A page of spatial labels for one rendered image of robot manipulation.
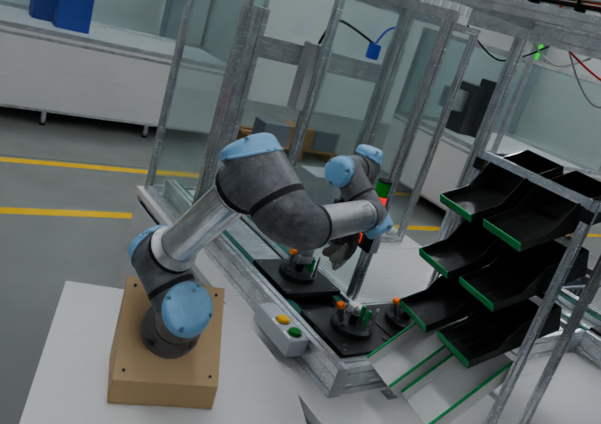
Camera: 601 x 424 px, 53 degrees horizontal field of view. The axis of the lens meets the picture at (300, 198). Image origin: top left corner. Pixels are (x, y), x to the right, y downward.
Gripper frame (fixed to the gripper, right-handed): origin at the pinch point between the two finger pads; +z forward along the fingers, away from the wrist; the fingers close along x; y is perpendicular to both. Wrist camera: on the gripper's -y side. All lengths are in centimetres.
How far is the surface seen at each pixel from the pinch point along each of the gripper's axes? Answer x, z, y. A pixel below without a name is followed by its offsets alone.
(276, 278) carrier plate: -36.8, 26.2, -9.8
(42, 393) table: -7, 37, 72
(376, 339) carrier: 2.0, 26.2, -25.3
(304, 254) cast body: -36.8, 16.6, -18.6
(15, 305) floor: -177, 123, 41
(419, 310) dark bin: 20.4, 2.9, -15.2
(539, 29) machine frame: -55, -83, -122
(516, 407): 31, 37, -69
